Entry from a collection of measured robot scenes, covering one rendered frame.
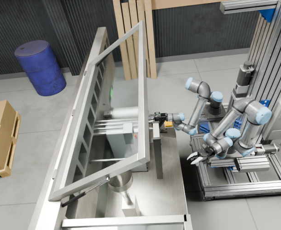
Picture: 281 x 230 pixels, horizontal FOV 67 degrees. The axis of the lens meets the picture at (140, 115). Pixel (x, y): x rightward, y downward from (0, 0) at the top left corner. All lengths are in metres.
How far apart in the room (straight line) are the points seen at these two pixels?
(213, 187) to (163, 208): 1.01
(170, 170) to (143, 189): 0.28
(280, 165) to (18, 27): 4.74
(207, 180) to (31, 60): 3.32
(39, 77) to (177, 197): 3.34
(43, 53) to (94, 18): 1.11
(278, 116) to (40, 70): 3.62
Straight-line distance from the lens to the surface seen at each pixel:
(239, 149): 1.98
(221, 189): 2.63
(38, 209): 1.38
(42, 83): 4.40
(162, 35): 4.49
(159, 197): 1.80
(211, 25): 4.62
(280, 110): 2.14
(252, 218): 2.84
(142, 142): 0.76
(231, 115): 1.75
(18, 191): 3.41
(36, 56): 4.13
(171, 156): 1.98
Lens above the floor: 2.56
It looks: 46 degrees down
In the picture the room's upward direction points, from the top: 9 degrees counter-clockwise
